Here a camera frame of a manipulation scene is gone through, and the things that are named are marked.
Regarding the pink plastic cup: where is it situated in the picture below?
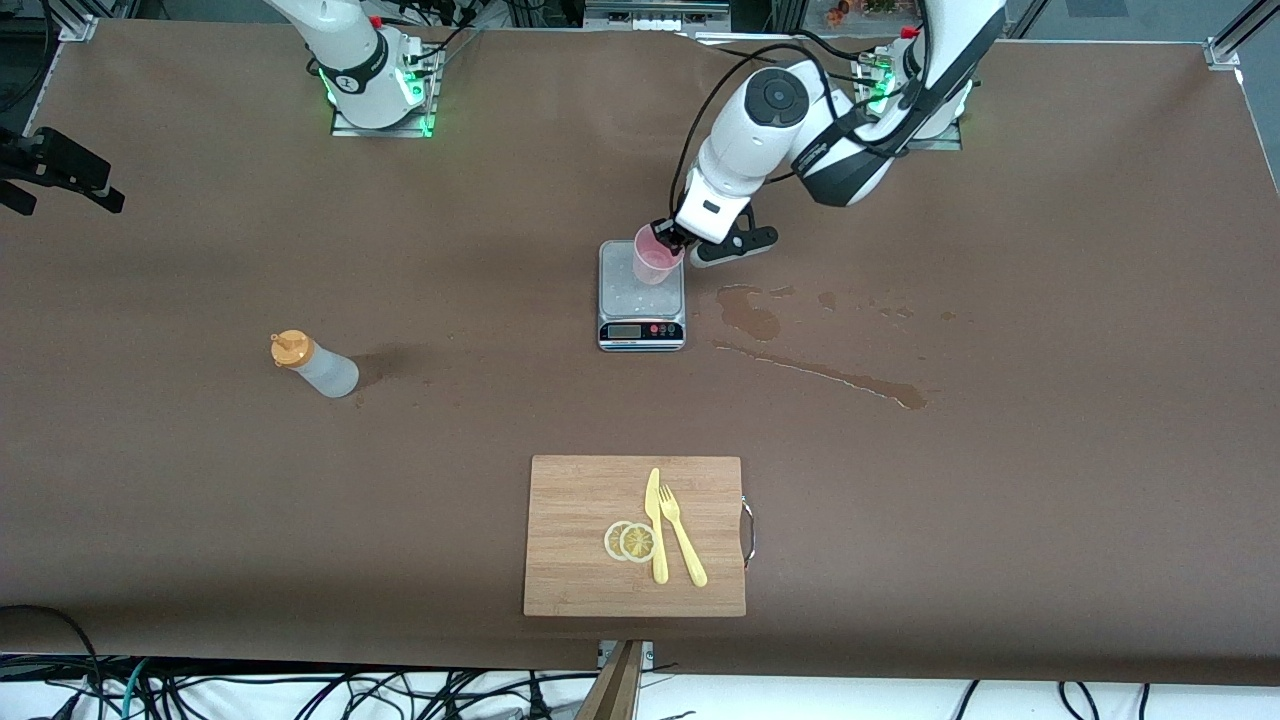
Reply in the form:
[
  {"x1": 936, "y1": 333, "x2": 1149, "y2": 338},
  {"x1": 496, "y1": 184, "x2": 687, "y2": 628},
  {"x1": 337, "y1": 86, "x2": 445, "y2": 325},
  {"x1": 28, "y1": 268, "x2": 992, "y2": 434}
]
[{"x1": 633, "y1": 223, "x2": 687, "y2": 287}]

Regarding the translucent sauce bottle orange cap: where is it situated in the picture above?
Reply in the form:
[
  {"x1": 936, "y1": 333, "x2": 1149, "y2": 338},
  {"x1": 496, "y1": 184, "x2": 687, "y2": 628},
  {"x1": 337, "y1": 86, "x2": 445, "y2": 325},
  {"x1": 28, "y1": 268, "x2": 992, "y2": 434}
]
[{"x1": 270, "y1": 329, "x2": 361, "y2": 400}]

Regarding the large brown sauce puddle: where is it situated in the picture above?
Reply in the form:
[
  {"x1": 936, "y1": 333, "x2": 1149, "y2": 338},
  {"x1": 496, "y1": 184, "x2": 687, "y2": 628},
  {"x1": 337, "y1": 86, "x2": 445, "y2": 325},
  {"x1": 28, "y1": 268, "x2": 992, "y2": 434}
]
[{"x1": 717, "y1": 285, "x2": 784, "y2": 343}]

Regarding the long brown sauce streak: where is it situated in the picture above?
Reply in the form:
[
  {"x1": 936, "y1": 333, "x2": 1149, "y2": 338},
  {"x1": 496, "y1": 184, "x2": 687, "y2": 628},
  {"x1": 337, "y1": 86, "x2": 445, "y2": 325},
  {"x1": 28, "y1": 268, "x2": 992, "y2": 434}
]
[{"x1": 713, "y1": 341, "x2": 928, "y2": 411}]

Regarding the silver digital kitchen scale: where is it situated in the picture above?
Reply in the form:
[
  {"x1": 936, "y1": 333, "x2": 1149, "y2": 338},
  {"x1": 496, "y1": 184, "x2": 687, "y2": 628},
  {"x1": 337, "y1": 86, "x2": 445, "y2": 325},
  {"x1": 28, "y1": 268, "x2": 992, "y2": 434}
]
[{"x1": 597, "y1": 239, "x2": 688, "y2": 353}]

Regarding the yellow plastic knife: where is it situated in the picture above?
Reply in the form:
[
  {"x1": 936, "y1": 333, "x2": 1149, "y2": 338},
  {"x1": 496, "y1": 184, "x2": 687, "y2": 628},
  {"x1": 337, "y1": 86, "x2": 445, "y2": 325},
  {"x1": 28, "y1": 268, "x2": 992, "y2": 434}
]
[{"x1": 645, "y1": 467, "x2": 670, "y2": 586}]

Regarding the yellow plastic fork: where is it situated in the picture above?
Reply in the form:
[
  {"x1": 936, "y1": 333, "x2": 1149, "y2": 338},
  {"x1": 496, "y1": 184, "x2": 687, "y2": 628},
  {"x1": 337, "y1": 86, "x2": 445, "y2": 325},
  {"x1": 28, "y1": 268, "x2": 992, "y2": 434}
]
[{"x1": 659, "y1": 484, "x2": 709, "y2": 589}]

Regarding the brown table cover sheet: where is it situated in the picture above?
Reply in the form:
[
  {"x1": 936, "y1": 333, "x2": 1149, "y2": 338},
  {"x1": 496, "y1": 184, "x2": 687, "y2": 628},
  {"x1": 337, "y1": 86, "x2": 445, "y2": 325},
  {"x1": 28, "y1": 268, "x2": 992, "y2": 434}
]
[{"x1": 0, "y1": 18, "x2": 1280, "y2": 687}]

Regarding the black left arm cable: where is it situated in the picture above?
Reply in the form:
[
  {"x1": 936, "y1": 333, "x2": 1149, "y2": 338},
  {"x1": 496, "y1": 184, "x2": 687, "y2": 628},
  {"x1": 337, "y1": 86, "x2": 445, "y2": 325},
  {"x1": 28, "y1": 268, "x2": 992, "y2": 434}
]
[{"x1": 667, "y1": 40, "x2": 937, "y2": 217}]

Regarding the aluminium frame corner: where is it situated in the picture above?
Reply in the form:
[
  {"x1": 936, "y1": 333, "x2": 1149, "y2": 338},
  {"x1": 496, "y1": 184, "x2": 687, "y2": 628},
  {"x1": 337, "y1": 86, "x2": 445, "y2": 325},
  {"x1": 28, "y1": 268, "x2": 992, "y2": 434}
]
[
  {"x1": 55, "y1": 0, "x2": 101, "y2": 44},
  {"x1": 1204, "y1": 0, "x2": 1280, "y2": 71}
]

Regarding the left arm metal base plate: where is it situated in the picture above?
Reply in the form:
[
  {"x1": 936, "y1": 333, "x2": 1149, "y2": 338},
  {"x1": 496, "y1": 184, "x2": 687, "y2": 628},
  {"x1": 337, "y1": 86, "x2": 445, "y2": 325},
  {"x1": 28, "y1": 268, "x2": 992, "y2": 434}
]
[{"x1": 855, "y1": 48, "x2": 964, "y2": 152}]

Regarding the wooden cutting board metal handle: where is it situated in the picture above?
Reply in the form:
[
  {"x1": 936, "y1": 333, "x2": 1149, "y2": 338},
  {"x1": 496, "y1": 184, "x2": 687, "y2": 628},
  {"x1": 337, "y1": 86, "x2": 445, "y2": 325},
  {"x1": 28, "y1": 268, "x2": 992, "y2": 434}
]
[{"x1": 523, "y1": 455, "x2": 757, "y2": 618}]

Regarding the black looped floor cable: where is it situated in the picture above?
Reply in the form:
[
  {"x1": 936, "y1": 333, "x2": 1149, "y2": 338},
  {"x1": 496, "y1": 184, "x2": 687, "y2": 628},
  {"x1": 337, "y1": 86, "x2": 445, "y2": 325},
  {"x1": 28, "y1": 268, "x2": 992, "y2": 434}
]
[{"x1": 0, "y1": 604, "x2": 106, "y2": 720}]

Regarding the wooden post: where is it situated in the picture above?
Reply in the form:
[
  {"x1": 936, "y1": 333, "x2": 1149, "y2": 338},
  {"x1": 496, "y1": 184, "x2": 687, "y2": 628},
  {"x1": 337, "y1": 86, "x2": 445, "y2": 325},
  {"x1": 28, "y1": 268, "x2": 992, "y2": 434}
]
[{"x1": 575, "y1": 640, "x2": 644, "y2": 720}]

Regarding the teal floor cable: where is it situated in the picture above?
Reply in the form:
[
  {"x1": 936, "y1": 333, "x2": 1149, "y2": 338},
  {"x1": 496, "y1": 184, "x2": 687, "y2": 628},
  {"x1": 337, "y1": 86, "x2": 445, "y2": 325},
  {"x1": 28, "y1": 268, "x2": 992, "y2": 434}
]
[{"x1": 118, "y1": 657, "x2": 153, "y2": 720}]

